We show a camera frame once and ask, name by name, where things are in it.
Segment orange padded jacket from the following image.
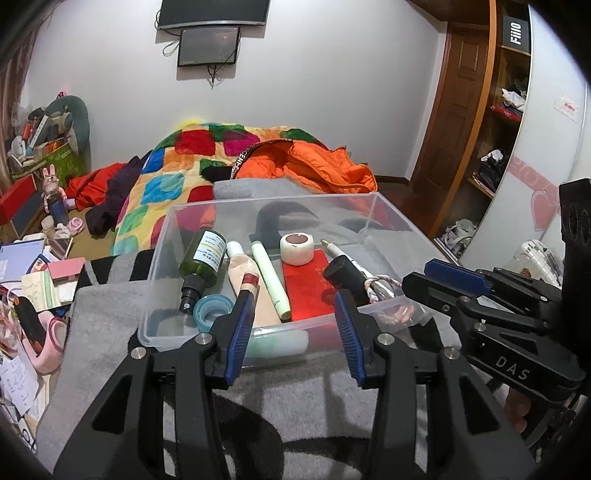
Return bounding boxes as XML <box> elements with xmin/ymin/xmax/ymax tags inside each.
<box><xmin>201</xmin><ymin>138</ymin><xmax>378</xmax><ymax>195</ymax></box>

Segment small black bottle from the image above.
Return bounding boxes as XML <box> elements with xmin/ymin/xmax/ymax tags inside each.
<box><xmin>322</xmin><ymin>256</ymin><xmax>370</xmax><ymax>296</ymax></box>

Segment red storage box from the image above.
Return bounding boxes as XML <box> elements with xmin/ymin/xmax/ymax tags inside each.
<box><xmin>0</xmin><ymin>178</ymin><xmax>45</xmax><ymax>237</ymax></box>

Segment white pen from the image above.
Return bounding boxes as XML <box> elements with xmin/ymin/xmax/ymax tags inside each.
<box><xmin>321</xmin><ymin>237</ymin><xmax>371</xmax><ymax>280</ymax></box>

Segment pale green open book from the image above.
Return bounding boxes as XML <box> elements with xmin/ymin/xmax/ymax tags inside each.
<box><xmin>21</xmin><ymin>270</ymin><xmax>80</xmax><ymax>311</ymax></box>

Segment pink round gadget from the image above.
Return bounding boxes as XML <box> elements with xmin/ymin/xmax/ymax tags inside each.
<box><xmin>21</xmin><ymin>311</ymin><xmax>68</xmax><ymax>374</ymax></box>

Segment dark purple garment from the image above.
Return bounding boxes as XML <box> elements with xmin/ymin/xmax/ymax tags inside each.
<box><xmin>87</xmin><ymin>154</ymin><xmax>154</xmax><ymax>239</ymax></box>

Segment wooden wardrobe shelving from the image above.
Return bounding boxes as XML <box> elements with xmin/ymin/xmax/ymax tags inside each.
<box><xmin>468</xmin><ymin>0</ymin><xmax>533</xmax><ymax>200</ymax></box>

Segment black sign box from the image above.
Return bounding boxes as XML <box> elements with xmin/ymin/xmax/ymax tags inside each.
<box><xmin>501</xmin><ymin>14</ymin><xmax>532</xmax><ymax>56</ymax></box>

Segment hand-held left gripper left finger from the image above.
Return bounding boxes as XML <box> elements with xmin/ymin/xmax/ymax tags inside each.
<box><xmin>53</xmin><ymin>290</ymin><xmax>257</xmax><ymax>480</ymax></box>

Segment dark folded clothes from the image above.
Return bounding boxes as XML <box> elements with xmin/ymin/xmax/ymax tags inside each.
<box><xmin>478</xmin><ymin>148</ymin><xmax>509</xmax><ymax>188</ymax></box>

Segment colourful patchwork blanket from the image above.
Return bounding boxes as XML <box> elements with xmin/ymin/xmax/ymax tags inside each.
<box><xmin>113</xmin><ymin>120</ymin><xmax>297</xmax><ymax>260</ymax></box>

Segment large black wall monitor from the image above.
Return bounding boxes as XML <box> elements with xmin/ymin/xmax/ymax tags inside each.
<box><xmin>157</xmin><ymin>0</ymin><xmax>271</xmax><ymax>31</ymax></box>

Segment grey blanket with black stripes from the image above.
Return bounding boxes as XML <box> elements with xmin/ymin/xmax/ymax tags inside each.
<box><xmin>34</xmin><ymin>178</ymin><xmax>548</xmax><ymax>480</ymax></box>

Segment white wardrobe sliding door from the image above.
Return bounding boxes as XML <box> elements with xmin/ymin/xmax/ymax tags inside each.
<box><xmin>459</xmin><ymin>0</ymin><xmax>591</xmax><ymax>288</ymax></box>

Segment clear plastic storage box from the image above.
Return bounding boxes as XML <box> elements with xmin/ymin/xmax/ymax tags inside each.
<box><xmin>137</xmin><ymin>193</ymin><xmax>437</xmax><ymax>368</ymax></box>

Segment red booklet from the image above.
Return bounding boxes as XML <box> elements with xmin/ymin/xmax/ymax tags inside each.
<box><xmin>283</xmin><ymin>251</ymin><xmax>345</xmax><ymax>322</ymax></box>

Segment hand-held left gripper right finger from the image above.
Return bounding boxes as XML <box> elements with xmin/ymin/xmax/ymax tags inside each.
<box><xmin>333</xmin><ymin>290</ymin><xmax>539</xmax><ymax>480</ymax></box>

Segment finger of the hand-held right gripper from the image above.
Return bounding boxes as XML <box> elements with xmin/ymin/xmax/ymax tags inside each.
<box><xmin>424</xmin><ymin>259</ymin><xmax>562</xmax><ymax>319</ymax></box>
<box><xmin>402</xmin><ymin>272</ymin><xmax>481</xmax><ymax>343</ymax></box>

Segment white cloth on shelf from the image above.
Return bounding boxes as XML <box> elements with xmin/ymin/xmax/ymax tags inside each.
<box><xmin>501</xmin><ymin>85</ymin><xmax>527</xmax><ymax>110</ymax></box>

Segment pink bunny toy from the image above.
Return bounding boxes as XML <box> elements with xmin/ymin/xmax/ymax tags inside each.
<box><xmin>41</xmin><ymin>167</ymin><xmax>71</xmax><ymax>227</ymax></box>

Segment light blue tape ring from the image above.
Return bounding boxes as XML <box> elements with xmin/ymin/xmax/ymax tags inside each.
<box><xmin>193</xmin><ymin>295</ymin><xmax>234</xmax><ymax>331</ymax></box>

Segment white tape roll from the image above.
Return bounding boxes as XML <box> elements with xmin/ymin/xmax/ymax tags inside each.
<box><xmin>280</xmin><ymin>233</ymin><xmax>315</xmax><ymax>267</ymax></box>

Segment green cardboard box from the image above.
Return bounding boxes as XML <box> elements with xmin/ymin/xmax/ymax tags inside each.
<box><xmin>11</xmin><ymin>138</ymin><xmax>82</xmax><ymax>182</ymax></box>

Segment pale green cosmetic tube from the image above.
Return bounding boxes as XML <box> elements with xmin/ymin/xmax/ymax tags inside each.
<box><xmin>250</xmin><ymin>241</ymin><xmax>293</xmax><ymax>323</ymax></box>

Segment brown patterned curtain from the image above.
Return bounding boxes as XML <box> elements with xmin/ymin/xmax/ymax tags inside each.
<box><xmin>0</xmin><ymin>0</ymin><xmax>47</xmax><ymax>197</ymax></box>

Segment red cloth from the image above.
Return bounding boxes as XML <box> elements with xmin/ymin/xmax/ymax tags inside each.
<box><xmin>67</xmin><ymin>161</ymin><xmax>131</xmax><ymax>211</ymax></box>

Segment white shoes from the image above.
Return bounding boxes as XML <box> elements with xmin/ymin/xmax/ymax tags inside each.
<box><xmin>441</xmin><ymin>219</ymin><xmax>479</xmax><ymax>246</ymax></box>

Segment small black wall monitor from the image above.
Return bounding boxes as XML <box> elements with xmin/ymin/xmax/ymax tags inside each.
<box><xmin>177</xmin><ymin>25</ymin><xmax>242</xmax><ymax>68</ymax></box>

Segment brown wooden door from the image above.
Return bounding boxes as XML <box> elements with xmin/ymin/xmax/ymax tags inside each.
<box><xmin>411</xmin><ymin>21</ymin><xmax>493</xmax><ymax>195</ymax></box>

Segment pink white braided cord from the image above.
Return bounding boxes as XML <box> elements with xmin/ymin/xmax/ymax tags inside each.
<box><xmin>364</xmin><ymin>274</ymin><xmax>403</xmax><ymax>304</ymax></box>

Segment white printed bag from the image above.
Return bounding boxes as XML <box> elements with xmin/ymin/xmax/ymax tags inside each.
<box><xmin>512</xmin><ymin>239</ymin><xmax>565</xmax><ymax>283</ymax></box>

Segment blue notebook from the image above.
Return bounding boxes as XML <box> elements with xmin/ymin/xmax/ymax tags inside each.
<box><xmin>0</xmin><ymin>240</ymin><xmax>45</xmax><ymax>283</ymax></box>

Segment pink wallet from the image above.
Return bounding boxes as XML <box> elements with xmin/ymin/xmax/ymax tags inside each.
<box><xmin>46</xmin><ymin>258</ymin><xmax>86</xmax><ymax>280</ymax></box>

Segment peach cosmetic tube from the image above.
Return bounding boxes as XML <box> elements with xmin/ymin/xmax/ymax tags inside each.
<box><xmin>226</xmin><ymin>241</ymin><xmax>284</xmax><ymax>324</ymax></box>

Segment dark green spray bottle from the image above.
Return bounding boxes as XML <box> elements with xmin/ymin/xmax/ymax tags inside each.
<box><xmin>179</xmin><ymin>229</ymin><xmax>227</xmax><ymax>316</ymax></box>

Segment person's right hand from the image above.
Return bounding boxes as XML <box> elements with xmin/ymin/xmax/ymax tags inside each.
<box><xmin>505</xmin><ymin>390</ymin><xmax>532</xmax><ymax>435</ymax></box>

